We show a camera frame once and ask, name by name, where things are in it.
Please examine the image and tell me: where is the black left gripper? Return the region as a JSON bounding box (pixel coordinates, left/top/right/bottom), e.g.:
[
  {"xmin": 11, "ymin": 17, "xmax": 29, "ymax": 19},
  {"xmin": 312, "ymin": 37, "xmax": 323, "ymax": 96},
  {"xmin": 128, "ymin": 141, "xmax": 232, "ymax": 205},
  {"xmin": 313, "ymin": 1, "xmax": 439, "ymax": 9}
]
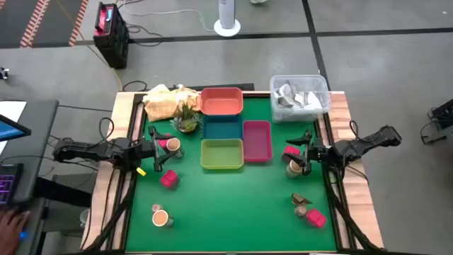
[{"xmin": 136, "ymin": 126, "xmax": 183, "ymax": 173}]

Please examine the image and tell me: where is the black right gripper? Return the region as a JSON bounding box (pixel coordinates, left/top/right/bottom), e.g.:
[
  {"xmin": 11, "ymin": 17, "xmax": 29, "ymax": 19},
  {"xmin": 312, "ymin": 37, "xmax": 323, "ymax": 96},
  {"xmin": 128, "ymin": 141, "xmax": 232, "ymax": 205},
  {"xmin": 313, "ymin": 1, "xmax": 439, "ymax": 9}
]
[{"xmin": 282, "ymin": 130, "xmax": 330, "ymax": 176}]

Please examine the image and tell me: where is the large gold-lid spice jar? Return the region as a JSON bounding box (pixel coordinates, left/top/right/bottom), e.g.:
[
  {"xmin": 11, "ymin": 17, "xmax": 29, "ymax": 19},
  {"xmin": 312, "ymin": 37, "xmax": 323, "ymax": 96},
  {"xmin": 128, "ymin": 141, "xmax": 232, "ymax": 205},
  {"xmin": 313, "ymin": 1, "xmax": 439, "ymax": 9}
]
[
  {"xmin": 151, "ymin": 209, "xmax": 175, "ymax": 228},
  {"xmin": 285, "ymin": 159, "xmax": 304, "ymax": 179},
  {"xmin": 166, "ymin": 137, "xmax": 185, "ymax": 159}
]

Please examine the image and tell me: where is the potted succulent plant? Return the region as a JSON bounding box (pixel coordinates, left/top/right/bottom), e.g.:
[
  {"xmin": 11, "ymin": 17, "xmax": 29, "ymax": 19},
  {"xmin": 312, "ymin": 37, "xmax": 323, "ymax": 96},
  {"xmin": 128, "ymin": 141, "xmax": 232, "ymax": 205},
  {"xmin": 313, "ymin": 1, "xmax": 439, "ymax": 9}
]
[{"xmin": 169, "ymin": 101, "xmax": 203, "ymax": 135}]

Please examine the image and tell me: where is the clear plastic storage container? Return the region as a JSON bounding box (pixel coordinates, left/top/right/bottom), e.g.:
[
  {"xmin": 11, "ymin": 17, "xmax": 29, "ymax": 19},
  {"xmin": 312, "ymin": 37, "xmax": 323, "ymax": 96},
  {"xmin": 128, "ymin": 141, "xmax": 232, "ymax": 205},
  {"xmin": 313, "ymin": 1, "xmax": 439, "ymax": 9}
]
[{"xmin": 269, "ymin": 74, "xmax": 332, "ymax": 123}]

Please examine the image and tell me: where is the magenta plastic bin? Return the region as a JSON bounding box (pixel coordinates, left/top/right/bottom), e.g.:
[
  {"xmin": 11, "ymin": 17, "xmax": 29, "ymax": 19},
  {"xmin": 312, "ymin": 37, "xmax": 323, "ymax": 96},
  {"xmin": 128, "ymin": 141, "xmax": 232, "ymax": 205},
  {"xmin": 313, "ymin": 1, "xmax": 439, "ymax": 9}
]
[{"xmin": 242, "ymin": 120, "xmax": 273, "ymax": 164}]

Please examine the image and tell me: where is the brown spice packet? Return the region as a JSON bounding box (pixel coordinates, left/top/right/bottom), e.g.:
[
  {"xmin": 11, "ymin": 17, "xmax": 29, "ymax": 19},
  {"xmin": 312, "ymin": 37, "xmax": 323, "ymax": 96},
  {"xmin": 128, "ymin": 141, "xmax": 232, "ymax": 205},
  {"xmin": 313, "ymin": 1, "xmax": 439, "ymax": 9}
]
[{"xmin": 290, "ymin": 193, "xmax": 314, "ymax": 206}]

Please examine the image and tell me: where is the white crumpled packet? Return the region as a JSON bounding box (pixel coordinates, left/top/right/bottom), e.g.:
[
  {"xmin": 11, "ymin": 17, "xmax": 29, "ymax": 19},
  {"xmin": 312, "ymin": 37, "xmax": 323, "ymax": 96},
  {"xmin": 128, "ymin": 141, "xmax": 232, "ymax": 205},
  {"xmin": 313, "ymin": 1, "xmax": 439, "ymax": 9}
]
[{"xmin": 300, "ymin": 90, "xmax": 323, "ymax": 111}]

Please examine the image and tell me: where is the grey crumpled packet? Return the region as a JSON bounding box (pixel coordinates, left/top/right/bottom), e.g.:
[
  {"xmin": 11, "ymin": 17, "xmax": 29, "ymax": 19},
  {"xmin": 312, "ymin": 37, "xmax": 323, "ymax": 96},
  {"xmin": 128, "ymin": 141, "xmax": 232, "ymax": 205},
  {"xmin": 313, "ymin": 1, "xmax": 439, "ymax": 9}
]
[{"xmin": 275, "ymin": 83, "xmax": 302, "ymax": 109}]

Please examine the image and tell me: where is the lime green plastic bin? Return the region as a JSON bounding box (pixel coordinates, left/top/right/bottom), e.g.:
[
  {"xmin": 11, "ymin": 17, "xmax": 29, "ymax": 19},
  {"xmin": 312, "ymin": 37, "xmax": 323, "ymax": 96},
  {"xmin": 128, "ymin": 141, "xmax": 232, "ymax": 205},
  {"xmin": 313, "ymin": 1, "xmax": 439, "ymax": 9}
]
[{"xmin": 200, "ymin": 138, "xmax": 245, "ymax": 170}]

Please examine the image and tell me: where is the blue plastic bin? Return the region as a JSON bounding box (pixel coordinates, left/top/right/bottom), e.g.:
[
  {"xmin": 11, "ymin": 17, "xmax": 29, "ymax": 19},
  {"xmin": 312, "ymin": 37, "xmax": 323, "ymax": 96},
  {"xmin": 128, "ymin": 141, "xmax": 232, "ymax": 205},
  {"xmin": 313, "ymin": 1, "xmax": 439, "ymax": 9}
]
[{"xmin": 202, "ymin": 113, "xmax": 244, "ymax": 140}]

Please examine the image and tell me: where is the orange plastic bin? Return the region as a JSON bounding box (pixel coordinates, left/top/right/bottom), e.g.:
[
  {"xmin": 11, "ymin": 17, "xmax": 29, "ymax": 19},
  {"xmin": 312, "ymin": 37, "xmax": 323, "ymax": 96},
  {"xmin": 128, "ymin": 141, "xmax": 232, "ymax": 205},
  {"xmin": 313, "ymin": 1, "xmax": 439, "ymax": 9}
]
[{"xmin": 200, "ymin": 87, "xmax": 245, "ymax": 116}]

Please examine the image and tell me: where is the green table mat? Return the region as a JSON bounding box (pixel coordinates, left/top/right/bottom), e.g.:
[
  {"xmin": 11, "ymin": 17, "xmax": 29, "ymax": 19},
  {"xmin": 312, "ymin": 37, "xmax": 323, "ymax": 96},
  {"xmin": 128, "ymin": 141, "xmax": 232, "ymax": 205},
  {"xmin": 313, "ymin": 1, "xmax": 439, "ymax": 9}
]
[{"xmin": 125, "ymin": 97, "xmax": 338, "ymax": 253}]

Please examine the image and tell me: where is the white cup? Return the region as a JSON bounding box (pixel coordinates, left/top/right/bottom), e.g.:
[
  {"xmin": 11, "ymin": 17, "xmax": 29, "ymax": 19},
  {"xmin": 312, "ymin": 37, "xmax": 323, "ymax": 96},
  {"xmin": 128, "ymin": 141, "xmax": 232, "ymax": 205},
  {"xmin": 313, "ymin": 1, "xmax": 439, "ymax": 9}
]
[{"xmin": 79, "ymin": 208, "xmax": 91, "ymax": 228}]

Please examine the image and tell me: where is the black crate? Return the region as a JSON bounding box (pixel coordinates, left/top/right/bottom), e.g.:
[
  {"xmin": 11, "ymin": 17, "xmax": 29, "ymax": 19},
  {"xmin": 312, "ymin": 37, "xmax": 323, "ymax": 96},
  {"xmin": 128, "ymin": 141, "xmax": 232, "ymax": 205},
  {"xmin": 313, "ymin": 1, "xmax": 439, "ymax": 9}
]
[{"xmin": 93, "ymin": 1, "xmax": 130, "ymax": 70}]

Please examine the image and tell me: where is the grey desk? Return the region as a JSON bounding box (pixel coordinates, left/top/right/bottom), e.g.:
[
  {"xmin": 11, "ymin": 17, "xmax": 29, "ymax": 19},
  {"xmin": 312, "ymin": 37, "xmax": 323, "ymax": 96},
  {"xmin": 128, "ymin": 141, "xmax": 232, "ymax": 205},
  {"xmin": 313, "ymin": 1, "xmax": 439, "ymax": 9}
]
[{"xmin": 0, "ymin": 99, "xmax": 60, "ymax": 206}]

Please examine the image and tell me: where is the black equipment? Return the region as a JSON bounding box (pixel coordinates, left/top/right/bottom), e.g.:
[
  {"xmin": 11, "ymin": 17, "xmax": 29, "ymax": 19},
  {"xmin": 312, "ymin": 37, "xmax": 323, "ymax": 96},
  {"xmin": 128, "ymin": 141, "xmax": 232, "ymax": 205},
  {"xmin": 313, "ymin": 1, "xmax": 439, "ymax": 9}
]
[{"xmin": 420, "ymin": 98, "xmax": 453, "ymax": 146}]

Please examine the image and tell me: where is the computer monitor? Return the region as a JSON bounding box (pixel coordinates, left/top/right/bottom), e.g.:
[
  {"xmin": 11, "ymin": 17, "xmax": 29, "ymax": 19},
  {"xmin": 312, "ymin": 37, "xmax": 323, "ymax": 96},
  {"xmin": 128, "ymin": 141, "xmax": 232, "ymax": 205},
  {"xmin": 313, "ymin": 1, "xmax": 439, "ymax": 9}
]
[{"xmin": 0, "ymin": 113, "xmax": 32, "ymax": 142}]

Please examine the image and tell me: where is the white paper sheet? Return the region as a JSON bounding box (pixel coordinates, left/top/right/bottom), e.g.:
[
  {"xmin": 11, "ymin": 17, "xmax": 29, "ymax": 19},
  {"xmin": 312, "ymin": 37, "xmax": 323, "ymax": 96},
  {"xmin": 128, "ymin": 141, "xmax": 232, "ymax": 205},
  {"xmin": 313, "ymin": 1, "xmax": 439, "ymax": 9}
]
[{"xmin": 0, "ymin": 101, "xmax": 28, "ymax": 123}]

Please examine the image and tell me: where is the purple backlit keyboard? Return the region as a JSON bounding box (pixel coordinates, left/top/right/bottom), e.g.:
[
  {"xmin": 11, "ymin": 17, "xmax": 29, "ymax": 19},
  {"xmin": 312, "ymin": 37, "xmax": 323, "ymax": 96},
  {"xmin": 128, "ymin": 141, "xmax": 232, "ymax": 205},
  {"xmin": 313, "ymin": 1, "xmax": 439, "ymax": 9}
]
[{"xmin": 0, "ymin": 163, "xmax": 24, "ymax": 206}]

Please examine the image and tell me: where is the person's hand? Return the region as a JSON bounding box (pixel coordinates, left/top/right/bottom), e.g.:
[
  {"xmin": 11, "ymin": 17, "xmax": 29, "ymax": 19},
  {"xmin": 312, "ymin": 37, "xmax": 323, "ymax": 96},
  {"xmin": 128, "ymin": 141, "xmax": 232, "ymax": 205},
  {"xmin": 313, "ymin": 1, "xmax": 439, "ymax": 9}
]
[{"xmin": 0, "ymin": 208, "xmax": 31, "ymax": 255}]

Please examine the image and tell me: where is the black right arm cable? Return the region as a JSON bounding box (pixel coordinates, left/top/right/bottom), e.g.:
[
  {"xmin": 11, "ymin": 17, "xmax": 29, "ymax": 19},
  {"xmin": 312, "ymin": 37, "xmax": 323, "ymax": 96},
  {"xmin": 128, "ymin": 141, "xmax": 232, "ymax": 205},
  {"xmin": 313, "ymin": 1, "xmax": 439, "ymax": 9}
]
[{"xmin": 348, "ymin": 120, "xmax": 359, "ymax": 142}]

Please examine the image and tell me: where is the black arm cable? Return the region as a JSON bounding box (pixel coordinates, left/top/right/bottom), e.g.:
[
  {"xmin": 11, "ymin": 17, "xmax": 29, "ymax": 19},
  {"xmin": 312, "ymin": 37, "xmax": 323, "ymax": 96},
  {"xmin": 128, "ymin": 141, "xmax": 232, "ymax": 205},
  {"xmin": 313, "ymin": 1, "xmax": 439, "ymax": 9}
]
[
  {"xmin": 98, "ymin": 116, "xmax": 115, "ymax": 143},
  {"xmin": 348, "ymin": 120, "xmax": 359, "ymax": 142}
]

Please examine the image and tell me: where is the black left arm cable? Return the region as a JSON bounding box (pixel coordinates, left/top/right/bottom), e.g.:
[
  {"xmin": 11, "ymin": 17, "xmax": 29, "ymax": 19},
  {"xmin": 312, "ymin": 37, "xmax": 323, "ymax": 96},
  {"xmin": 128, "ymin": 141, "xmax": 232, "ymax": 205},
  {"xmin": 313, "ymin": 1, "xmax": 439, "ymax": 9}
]
[{"xmin": 98, "ymin": 116, "xmax": 115, "ymax": 143}]

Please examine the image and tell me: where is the black floor cable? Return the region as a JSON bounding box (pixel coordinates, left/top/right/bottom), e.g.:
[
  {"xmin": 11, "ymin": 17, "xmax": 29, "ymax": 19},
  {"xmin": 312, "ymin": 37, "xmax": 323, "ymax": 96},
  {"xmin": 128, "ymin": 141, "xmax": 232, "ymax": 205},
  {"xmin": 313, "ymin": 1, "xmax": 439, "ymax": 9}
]
[
  {"xmin": 122, "ymin": 80, "xmax": 149, "ymax": 93},
  {"xmin": 125, "ymin": 23, "xmax": 164, "ymax": 47}
]

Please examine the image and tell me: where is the black cable bundle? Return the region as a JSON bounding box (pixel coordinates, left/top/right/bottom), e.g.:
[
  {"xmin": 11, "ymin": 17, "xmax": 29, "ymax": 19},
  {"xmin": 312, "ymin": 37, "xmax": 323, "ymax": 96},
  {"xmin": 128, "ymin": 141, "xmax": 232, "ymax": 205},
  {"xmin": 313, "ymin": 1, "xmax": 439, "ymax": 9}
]
[
  {"xmin": 84, "ymin": 169, "xmax": 138, "ymax": 253},
  {"xmin": 322, "ymin": 165, "xmax": 387, "ymax": 253}
]

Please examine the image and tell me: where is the yellow floor cable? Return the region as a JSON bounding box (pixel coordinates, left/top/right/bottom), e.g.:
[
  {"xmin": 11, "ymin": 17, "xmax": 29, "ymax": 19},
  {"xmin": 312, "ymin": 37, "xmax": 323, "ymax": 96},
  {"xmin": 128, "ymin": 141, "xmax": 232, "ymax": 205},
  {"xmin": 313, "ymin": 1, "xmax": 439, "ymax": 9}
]
[{"xmin": 55, "ymin": 0, "xmax": 124, "ymax": 92}]

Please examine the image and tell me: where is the white floor cable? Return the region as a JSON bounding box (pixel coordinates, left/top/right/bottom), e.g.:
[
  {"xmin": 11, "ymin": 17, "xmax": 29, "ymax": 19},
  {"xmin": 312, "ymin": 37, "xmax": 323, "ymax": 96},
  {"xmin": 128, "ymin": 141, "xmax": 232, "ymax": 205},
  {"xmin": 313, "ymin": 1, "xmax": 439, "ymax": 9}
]
[{"xmin": 122, "ymin": 0, "xmax": 217, "ymax": 33}]

